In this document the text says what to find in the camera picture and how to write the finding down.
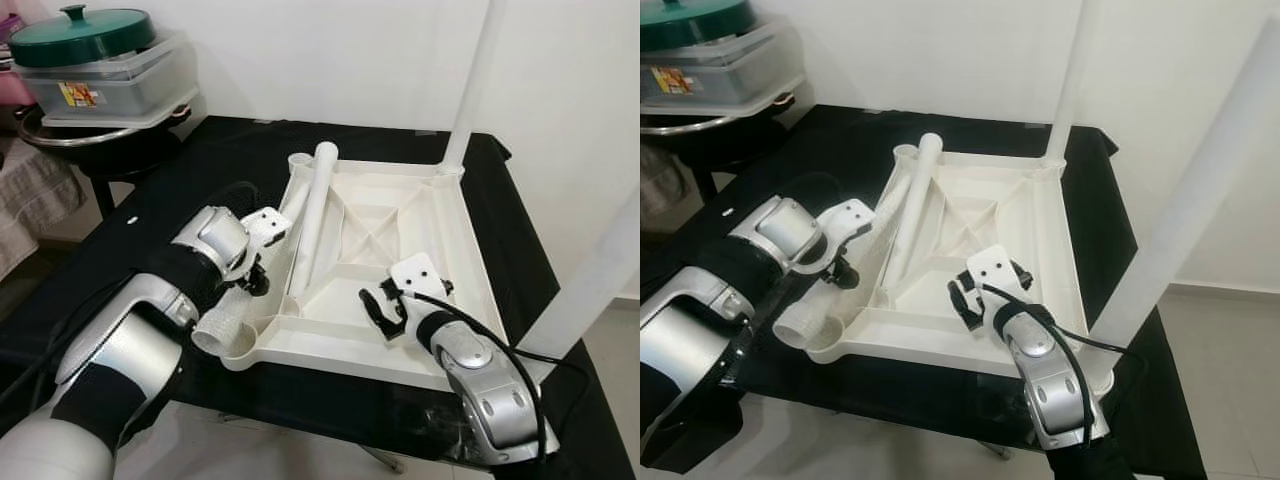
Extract white plastic table leg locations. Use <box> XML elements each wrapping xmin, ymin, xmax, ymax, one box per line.
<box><xmin>440</xmin><ymin>0</ymin><xmax>509</xmax><ymax>176</ymax></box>
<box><xmin>520</xmin><ymin>190</ymin><xmax>640</xmax><ymax>376</ymax></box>
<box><xmin>190</xmin><ymin>195</ymin><xmax>311</xmax><ymax>357</ymax></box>
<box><xmin>1085</xmin><ymin>15</ymin><xmax>1280</xmax><ymax>351</ymax></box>
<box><xmin>880</xmin><ymin>133</ymin><xmax>946</xmax><ymax>291</ymax></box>
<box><xmin>775</xmin><ymin>195</ymin><xmax>906</xmax><ymax>351</ymax></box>
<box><xmin>290</xmin><ymin>142</ymin><xmax>341</xmax><ymax>301</ymax></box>
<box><xmin>1045</xmin><ymin>0</ymin><xmax>1101</xmax><ymax>166</ymax></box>

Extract white plastic children table top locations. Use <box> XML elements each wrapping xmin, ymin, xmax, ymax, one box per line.
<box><xmin>218</xmin><ymin>150</ymin><xmax>511</xmax><ymax>393</ymax></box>
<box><xmin>808</xmin><ymin>145</ymin><xmax>1116</xmax><ymax>393</ymax></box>

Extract clear plastic wrap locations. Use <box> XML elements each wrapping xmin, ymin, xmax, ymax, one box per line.
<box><xmin>395</xmin><ymin>395</ymin><xmax>471</xmax><ymax>451</ymax></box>

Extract black table cloth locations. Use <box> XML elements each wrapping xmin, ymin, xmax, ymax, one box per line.
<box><xmin>640</xmin><ymin>105</ymin><xmax>1206</xmax><ymax>480</ymax></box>
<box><xmin>0</xmin><ymin>115</ymin><xmax>636</xmax><ymax>480</ymax></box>

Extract black stool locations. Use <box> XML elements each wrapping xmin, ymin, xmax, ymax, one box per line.
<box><xmin>690</xmin><ymin>165</ymin><xmax>721</xmax><ymax>207</ymax></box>
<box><xmin>85</xmin><ymin>172</ymin><xmax>123</xmax><ymax>217</ymax></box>

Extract translucent plastic storage container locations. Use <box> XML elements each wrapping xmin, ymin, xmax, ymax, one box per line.
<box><xmin>640</xmin><ymin>15</ymin><xmax>806</xmax><ymax>116</ymax></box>
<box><xmin>15</xmin><ymin>30</ymin><xmax>201</xmax><ymax>129</ymax></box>

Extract dark green pot lid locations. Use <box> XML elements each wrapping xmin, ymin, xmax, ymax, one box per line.
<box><xmin>640</xmin><ymin>0</ymin><xmax>761</xmax><ymax>53</ymax></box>
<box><xmin>8</xmin><ymin>5</ymin><xmax>159</xmax><ymax>69</ymax></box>

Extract pink plastic container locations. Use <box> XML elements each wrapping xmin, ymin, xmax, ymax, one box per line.
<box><xmin>0</xmin><ymin>15</ymin><xmax>31</xmax><ymax>106</ymax></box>

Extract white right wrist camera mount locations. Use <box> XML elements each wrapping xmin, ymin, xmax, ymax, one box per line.
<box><xmin>388</xmin><ymin>252</ymin><xmax>448</xmax><ymax>313</ymax></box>
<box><xmin>965</xmin><ymin>245</ymin><xmax>1021</xmax><ymax>301</ymax></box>

